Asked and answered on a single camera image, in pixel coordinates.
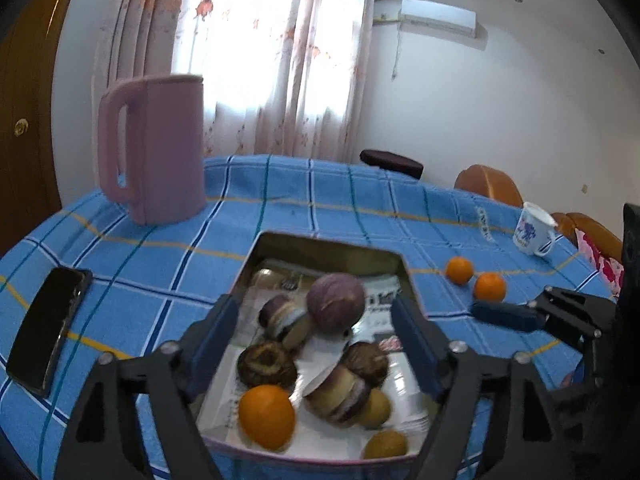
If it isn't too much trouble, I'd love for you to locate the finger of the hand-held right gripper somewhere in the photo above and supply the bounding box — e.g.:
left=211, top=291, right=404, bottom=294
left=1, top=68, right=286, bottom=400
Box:
left=470, top=285, right=619, bottom=357

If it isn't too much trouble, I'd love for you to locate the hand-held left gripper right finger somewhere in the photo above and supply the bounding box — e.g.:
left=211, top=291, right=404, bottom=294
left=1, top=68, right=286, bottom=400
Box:
left=390, top=297, right=576, bottom=480

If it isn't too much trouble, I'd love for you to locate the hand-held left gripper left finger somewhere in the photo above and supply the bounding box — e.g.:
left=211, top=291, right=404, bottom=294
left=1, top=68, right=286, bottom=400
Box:
left=54, top=294, right=241, bottom=480

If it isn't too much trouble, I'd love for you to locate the large orange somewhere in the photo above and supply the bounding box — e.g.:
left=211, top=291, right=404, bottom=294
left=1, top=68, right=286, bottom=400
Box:
left=473, top=272, right=507, bottom=304

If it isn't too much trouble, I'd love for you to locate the dark brown mangosteen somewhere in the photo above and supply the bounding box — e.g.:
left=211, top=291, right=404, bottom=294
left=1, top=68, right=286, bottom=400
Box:
left=341, top=341, right=391, bottom=388

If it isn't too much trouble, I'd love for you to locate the dark brown muffin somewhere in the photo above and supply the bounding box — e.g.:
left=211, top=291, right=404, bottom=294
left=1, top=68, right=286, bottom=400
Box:
left=236, top=340, right=299, bottom=391

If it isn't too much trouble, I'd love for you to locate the medium orange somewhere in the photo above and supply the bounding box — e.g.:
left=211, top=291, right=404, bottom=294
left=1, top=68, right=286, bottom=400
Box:
left=446, top=256, right=475, bottom=286

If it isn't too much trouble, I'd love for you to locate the brown kiwi fruit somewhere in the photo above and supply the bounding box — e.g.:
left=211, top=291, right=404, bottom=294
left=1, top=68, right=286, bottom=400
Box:
left=360, top=387, right=392, bottom=430
left=362, top=429, right=409, bottom=461

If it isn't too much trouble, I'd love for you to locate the purple passion fruit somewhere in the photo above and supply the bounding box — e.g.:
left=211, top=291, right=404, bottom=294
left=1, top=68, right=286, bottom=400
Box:
left=306, top=273, right=367, bottom=335

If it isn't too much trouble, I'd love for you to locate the small orange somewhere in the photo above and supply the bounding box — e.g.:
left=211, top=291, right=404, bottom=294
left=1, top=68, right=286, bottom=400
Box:
left=238, top=384, right=297, bottom=451

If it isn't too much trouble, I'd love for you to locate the pink tin box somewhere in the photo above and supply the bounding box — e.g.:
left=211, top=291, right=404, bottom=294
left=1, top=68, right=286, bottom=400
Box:
left=192, top=231, right=447, bottom=463

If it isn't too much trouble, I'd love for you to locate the white mug blue print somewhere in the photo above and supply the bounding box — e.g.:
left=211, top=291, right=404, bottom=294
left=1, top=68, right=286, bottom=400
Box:
left=513, top=201, right=559, bottom=257

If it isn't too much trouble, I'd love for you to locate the blue plaid tablecloth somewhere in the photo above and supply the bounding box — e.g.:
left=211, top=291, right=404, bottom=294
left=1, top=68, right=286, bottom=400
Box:
left=0, top=154, right=626, bottom=480

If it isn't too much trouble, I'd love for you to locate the pink floral cloth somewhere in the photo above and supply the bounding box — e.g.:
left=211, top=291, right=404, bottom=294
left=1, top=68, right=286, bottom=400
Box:
left=575, top=229, right=625, bottom=288

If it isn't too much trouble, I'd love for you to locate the orange wooden chair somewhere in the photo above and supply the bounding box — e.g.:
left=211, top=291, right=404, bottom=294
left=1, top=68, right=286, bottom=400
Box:
left=454, top=164, right=524, bottom=208

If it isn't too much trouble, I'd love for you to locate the black smartphone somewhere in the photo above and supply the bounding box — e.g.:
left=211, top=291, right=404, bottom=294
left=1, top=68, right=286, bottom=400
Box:
left=6, top=266, right=94, bottom=400

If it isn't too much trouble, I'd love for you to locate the dark brown round stool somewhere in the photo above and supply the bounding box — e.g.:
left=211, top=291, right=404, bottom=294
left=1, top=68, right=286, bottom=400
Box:
left=360, top=149, right=424, bottom=181

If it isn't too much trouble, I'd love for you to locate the pink electric kettle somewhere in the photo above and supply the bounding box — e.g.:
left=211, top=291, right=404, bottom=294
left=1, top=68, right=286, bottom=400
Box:
left=96, top=73, right=207, bottom=226

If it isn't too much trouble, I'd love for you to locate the white air conditioner pipe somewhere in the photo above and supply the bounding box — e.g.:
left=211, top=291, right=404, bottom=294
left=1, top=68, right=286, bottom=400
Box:
left=391, top=20, right=403, bottom=81

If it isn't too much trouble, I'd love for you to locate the floral sheer curtain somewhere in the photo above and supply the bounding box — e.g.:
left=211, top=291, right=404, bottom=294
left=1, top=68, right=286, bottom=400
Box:
left=92, top=0, right=381, bottom=161

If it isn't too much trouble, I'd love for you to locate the white air conditioner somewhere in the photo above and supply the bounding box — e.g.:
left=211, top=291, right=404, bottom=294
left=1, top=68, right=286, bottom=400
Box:
left=399, top=0, right=478, bottom=38

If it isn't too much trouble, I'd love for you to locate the brown wooden door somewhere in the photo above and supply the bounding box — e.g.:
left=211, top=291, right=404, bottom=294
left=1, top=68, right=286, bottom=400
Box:
left=0, top=0, right=86, bottom=256

